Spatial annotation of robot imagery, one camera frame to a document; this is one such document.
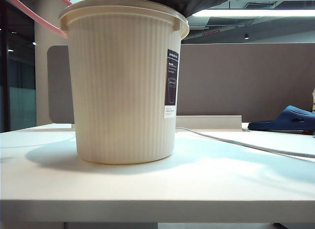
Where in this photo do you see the ceiling air vent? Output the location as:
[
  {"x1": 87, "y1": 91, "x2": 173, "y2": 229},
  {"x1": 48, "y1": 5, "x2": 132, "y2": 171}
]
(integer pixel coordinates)
[{"x1": 243, "y1": 1, "x2": 275, "y2": 10}]

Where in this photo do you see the blue rubber slipper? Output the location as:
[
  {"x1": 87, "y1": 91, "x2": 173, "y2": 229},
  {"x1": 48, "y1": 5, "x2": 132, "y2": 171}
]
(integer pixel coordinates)
[{"x1": 247, "y1": 105, "x2": 315, "y2": 136}]

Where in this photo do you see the grey rounded partition panel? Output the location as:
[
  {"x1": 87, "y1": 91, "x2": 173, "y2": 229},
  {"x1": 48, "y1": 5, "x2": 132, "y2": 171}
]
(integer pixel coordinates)
[{"x1": 47, "y1": 45, "x2": 75, "y2": 125}]

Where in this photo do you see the black garbage bag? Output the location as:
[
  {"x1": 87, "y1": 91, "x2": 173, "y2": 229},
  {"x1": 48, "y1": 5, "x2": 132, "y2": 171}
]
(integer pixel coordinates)
[{"x1": 137, "y1": 0, "x2": 238, "y2": 18}]

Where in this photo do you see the pink ring lid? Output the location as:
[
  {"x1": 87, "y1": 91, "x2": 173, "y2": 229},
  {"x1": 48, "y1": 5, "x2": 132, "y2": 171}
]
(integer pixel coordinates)
[{"x1": 6, "y1": 0, "x2": 72, "y2": 39}]

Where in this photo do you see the long ceiling light strip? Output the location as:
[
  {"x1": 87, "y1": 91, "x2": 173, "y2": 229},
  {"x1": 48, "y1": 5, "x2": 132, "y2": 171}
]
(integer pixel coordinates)
[{"x1": 190, "y1": 9, "x2": 315, "y2": 18}]

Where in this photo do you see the brown desk partition panel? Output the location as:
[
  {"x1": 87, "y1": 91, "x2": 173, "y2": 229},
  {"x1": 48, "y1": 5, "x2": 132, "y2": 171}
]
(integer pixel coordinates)
[{"x1": 181, "y1": 43, "x2": 315, "y2": 116}]

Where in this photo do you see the cream ribbed plastic trash can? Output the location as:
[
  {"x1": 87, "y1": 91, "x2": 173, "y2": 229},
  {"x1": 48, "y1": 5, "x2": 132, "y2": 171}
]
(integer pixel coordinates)
[{"x1": 58, "y1": 0, "x2": 190, "y2": 165}]

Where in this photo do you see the thin power cable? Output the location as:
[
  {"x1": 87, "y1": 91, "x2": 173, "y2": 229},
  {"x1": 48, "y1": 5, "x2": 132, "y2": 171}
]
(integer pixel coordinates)
[{"x1": 175, "y1": 127, "x2": 315, "y2": 163}]

